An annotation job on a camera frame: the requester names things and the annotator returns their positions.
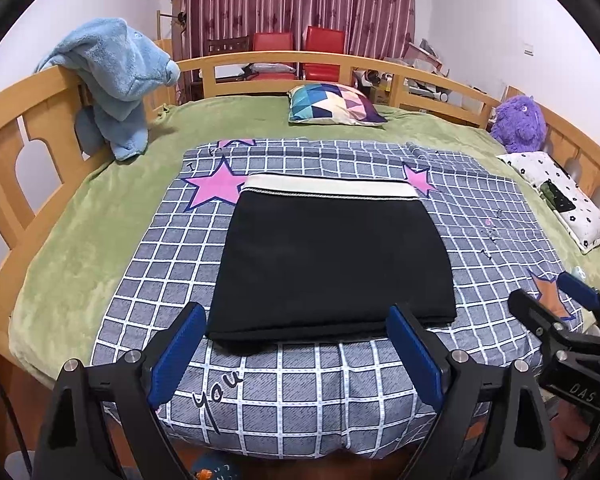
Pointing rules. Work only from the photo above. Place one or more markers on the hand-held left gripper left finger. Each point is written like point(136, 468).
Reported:
point(180, 350)

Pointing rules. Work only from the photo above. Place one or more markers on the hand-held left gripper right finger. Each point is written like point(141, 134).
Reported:
point(412, 355)

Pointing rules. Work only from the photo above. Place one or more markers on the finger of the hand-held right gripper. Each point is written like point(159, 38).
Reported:
point(530, 310)
point(577, 287)

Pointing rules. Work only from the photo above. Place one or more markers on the black pants with white stripe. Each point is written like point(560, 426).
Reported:
point(330, 260)

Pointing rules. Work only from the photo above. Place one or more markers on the person's right hand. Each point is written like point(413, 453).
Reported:
point(570, 430)

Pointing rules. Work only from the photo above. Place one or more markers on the white flower print pillow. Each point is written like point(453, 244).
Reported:
point(580, 210)

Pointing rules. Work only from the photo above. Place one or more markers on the grey checked blanket with stars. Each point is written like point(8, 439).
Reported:
point(290, 400)

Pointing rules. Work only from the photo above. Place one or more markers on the green fleece blanket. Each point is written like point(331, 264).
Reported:
point(80, 240)

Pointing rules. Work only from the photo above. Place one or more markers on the purple plush toy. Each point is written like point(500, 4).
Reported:
point(517, 122)

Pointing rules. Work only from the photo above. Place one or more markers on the cardboard box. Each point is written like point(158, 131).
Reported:
point(380, 95)

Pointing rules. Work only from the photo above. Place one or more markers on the colourful geometric pillow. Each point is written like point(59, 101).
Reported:
point(330, 102)

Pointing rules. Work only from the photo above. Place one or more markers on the blue plush blanket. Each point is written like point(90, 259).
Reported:
point(115, 70)

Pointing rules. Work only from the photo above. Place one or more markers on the dark wooden chair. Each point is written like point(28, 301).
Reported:
point(227, 45)

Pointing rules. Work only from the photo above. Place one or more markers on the red chair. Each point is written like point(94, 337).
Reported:
point(274, 45)
point(325, 42)

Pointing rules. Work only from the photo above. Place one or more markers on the wooden coat rack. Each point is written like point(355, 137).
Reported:
point(159, 25)

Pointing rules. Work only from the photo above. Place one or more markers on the wooden bed frame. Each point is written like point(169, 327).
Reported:
point(0, 170)

